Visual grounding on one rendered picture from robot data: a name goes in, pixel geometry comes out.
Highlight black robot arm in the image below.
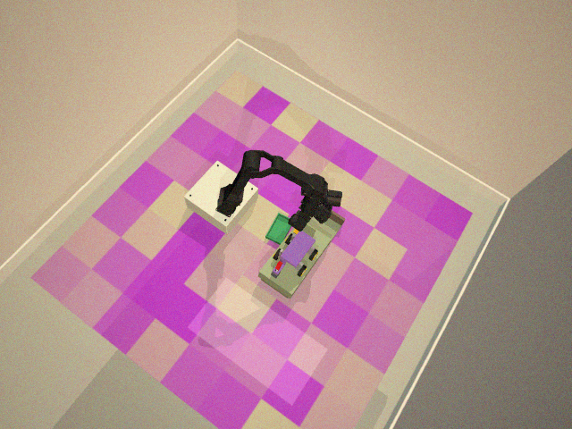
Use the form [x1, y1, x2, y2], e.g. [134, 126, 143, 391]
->
[215, 150, 342, 223]

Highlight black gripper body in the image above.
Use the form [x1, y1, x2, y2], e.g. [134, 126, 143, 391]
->
[288, 198, 320, 231]

